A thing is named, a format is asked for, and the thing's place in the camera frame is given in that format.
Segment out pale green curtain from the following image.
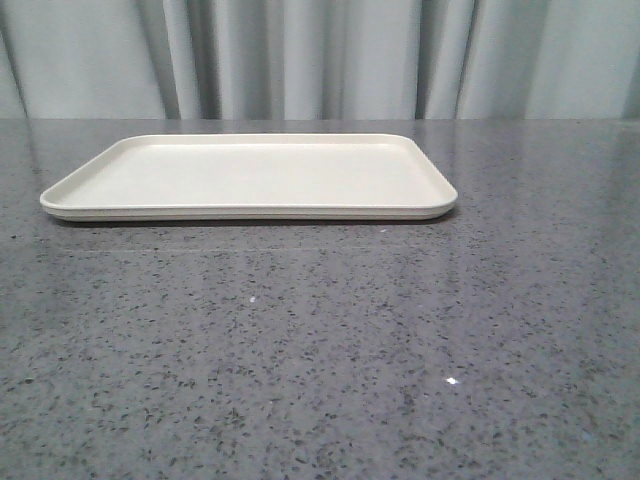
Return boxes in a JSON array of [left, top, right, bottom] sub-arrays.
[[1, 1, 639, 120]]

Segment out cream rectangular plastic tray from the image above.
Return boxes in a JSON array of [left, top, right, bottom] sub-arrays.
[[40, 133, 458, 222]]

